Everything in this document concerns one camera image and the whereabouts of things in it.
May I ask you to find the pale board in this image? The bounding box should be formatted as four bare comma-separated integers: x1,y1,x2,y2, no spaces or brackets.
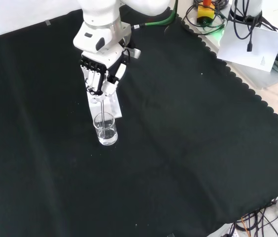
182,9,278,91

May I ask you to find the black cable with plug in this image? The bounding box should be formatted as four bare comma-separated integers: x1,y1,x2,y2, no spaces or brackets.
232,0,263,53

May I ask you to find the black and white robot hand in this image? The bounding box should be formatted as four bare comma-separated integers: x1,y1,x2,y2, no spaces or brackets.
79,46,130,103

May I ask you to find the yellow stop button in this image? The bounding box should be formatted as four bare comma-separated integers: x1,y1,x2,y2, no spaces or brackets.
196,0,216,26

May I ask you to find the black bench cloth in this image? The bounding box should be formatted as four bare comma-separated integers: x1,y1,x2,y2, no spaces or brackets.
0,6,278,237

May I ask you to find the green cable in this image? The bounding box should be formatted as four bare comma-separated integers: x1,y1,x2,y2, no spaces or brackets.
132,0,180,30

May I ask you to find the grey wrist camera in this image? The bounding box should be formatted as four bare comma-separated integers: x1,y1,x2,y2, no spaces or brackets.
128,46,141,60

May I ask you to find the clear glass beaker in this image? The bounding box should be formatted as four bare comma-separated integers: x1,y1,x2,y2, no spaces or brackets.
93,112,118,146

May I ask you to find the white paper sheet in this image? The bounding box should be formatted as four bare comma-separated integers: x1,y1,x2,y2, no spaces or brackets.
217,24,278,73

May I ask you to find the white cylindrical column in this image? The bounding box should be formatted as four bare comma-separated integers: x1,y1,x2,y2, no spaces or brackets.
229,0,263,23

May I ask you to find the clear glass rod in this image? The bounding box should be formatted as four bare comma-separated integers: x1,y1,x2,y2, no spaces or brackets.
101,98,106,139

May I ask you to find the white test tube rack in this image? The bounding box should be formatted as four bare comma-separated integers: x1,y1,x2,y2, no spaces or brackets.
87,91,123,121

